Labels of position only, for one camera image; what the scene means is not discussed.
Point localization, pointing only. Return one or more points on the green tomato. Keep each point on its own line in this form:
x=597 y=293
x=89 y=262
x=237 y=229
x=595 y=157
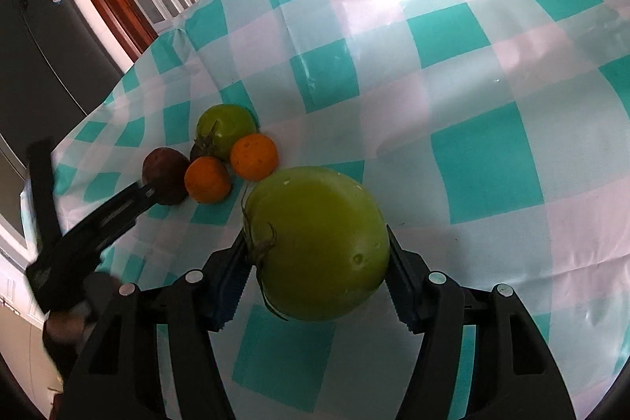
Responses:
x=220 y=127
x=318 y=241

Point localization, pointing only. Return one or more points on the red apple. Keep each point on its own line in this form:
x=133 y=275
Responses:
x=164 y=169

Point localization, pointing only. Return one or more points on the green tomato front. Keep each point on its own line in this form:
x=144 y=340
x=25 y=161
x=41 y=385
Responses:
x=318 y=241

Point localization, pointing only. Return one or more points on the dark grey refrigerator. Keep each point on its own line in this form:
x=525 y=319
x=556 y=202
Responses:
x=54 y=71

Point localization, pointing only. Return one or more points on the person left hand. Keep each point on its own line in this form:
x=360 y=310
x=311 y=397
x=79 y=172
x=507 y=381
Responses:
x=69 y=327

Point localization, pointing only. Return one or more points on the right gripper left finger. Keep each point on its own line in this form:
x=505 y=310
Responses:
x=117 y=373

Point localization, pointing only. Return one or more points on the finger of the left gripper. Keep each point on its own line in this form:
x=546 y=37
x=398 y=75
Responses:
x=42 y=182
x=57 y=273

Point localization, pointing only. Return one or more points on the orange tangerine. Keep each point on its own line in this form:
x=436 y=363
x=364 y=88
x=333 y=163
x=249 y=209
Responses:
x=254 y=157
x=207 y=181

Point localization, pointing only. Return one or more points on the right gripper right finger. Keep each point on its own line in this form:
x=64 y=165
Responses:
x=514 y=374

